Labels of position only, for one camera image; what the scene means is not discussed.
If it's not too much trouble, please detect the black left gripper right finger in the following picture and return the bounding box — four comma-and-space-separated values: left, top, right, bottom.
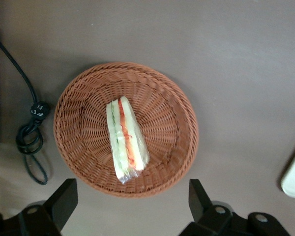
178, 178, 291, 236

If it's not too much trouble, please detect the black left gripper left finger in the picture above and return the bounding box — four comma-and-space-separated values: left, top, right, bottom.
0, 178, 79, 236

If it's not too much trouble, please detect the triangle sandwich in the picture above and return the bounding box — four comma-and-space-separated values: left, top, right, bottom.
105, 95, 150, 185

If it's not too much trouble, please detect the round brown wicker basket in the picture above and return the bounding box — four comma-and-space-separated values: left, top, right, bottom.
53, 61, 199, 199

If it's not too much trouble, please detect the black power cable with plug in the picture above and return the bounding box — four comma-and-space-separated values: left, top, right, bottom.
0, 38, 50, 185

